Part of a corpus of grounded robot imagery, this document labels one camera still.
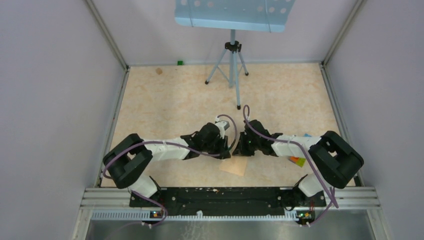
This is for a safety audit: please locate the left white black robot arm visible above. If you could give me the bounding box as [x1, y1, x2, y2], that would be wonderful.
[102, 120, 231, 207]

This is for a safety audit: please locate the grey tripod stand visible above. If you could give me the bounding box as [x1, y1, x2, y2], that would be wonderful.
[204, 29, 250, 110]

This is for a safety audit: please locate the colourful toy block stack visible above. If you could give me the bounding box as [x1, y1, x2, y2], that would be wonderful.
[287, 133, 312, 168]

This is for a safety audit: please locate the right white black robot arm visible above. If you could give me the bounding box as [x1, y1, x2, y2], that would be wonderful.
[232, 120, 364, 208]

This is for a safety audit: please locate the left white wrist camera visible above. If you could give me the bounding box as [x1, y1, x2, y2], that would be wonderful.
[214, 116, 230, 139]

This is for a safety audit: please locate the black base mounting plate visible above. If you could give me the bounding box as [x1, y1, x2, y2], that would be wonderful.
[129, 187, 327, 217]

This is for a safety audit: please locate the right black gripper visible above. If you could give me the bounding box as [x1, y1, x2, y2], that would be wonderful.
[232, 131, 261, 157]

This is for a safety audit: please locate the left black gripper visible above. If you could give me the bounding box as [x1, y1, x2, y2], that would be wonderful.
[202, 133, 231, 160]

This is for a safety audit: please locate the blue music stand tray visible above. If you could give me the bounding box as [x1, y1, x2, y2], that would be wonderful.
[174, 0, 296, 33]

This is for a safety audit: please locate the grey slotted cable duct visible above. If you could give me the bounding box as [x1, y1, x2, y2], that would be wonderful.
[91, 209, 299, 222]

